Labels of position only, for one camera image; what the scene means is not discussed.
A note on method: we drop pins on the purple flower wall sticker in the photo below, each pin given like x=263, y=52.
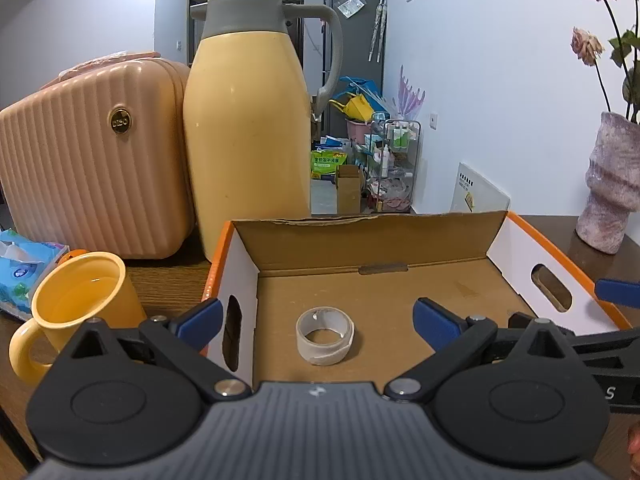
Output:
x=407, y=95

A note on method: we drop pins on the pink bucket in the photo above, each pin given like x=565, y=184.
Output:
x=360, y=130

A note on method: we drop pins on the grey refrigerator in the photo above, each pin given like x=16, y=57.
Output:
x=355, y=45

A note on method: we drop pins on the clear plastic bag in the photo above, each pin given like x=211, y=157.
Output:
x=351, y=6

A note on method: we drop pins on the white wall socket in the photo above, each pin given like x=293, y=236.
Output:
x=434, y=121

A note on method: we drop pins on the small orange round object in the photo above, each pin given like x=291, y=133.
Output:
x=72, y=256

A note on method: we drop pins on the pink stone vase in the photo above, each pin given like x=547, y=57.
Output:
x=610, y=185

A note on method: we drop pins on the beige tape roll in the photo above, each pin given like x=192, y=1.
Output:
x=325, y=352

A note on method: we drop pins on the white green bottle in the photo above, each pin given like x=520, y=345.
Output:
x=398, y=137
x=408, y=137

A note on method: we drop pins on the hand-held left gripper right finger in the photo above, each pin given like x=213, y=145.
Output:
x=435, y=325

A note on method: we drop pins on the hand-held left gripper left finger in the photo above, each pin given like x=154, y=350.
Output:
x=200, y=322

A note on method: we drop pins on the dark brown entrance door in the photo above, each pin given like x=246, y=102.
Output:
x=300, y=45

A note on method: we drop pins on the small brown cardboard box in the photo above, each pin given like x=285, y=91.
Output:
x=348, y=192

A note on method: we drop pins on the yellow mug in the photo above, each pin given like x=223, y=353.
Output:
x=65, y=305

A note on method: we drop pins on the green packet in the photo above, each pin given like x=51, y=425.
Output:
x=327, y=165

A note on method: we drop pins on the orange cardboard box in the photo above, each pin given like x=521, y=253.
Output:
x=400, y=290

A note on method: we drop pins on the person's right hand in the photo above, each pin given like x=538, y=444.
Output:
x=635, y=442

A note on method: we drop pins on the yellow thermos jug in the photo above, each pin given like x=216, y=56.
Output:
x=245, y=135

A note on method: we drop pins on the pink ribbed suitcase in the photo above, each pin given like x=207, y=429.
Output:
x=75, y=160

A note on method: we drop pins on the blue plastic bag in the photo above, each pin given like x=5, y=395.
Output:
x=367, y=90

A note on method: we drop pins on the grey side door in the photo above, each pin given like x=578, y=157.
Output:
x=196, y=25

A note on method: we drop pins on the yellow plastic object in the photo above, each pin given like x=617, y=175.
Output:
x=357, y=106

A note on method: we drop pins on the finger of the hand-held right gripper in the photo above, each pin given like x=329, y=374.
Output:
x=617, y=291
x=610, y=342

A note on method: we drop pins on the blue tissue pack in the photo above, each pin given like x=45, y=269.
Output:
x=20, y=270

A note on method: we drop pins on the white folded umbrella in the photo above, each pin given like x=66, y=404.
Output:
x=378, y=25

